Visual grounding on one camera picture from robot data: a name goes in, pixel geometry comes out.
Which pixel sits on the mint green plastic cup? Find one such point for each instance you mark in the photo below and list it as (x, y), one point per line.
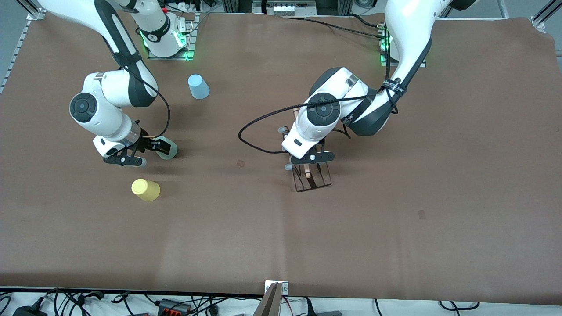
(169, 151)

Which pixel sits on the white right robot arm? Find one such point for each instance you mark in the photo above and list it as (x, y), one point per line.
(109, 92)

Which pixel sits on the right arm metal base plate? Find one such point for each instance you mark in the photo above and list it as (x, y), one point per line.
(191, 39)

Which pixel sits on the black power plug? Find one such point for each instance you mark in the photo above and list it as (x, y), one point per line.
(309, 307)

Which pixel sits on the light blue plastic cup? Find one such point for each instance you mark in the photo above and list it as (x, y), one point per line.
(198, 87)

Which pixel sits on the black orange connector block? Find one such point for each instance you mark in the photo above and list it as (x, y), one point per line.
(173, 306)

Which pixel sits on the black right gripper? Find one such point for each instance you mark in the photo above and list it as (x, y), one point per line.
(145, 143)

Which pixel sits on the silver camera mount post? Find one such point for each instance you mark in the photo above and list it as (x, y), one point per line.
(270, 305)

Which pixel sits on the black power adapter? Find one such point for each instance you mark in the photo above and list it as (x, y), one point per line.
(28, 311)

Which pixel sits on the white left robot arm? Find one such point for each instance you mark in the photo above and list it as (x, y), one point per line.
(408, 30)

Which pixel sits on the brown table cover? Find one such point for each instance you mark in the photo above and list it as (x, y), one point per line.
(351, 254)

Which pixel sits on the grey electronics box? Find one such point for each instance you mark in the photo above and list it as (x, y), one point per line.
(285, 8)

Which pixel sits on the yellow plastic cup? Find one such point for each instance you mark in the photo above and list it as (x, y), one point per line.
(147, 189)

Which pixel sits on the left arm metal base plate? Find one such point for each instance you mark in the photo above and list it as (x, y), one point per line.
(384, 59)

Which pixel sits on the white power strip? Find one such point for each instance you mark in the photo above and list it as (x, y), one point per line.
(186, 6)

